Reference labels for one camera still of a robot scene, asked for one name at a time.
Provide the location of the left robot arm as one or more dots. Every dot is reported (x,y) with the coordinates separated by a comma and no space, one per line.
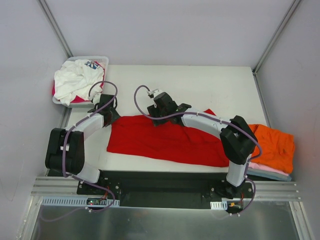
(66,147)

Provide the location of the aluminium frame rail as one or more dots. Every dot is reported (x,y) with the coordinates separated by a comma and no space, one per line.
(69,187)

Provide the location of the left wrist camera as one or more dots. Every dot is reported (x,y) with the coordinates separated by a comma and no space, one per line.
(105,98)

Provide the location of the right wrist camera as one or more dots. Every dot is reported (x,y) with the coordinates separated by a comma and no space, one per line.
(163,99)

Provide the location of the light blue folded shirt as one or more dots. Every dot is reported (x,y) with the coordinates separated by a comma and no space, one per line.
(269,175)

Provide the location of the left cable duct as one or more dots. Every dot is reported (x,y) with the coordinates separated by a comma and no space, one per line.
(64,201)

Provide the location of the red t-shirt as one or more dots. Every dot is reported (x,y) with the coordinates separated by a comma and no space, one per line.
(137,136)

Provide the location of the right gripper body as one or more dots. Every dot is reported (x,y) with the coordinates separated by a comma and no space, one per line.
(155,116)

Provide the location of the cable duct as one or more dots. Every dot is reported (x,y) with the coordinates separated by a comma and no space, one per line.
(64,201)
(219,205)

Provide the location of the white laundry basket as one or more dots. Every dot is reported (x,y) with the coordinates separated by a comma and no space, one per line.
(82,82)

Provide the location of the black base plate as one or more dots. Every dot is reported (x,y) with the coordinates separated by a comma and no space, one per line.
(169,200)

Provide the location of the right cable duct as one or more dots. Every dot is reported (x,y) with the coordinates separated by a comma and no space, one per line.
(219,205)

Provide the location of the orange folded t-shirt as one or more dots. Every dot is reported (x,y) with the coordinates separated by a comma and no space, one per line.
(278,148)

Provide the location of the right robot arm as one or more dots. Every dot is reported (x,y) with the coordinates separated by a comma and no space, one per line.
(237,139)

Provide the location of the white crumpled t-shirt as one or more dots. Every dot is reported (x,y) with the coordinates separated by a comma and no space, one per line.
(80,80)

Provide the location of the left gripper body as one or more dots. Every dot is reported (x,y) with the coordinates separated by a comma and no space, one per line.
(94,109)

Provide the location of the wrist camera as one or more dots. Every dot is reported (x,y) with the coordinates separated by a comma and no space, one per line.
(163,99)
(105,98)

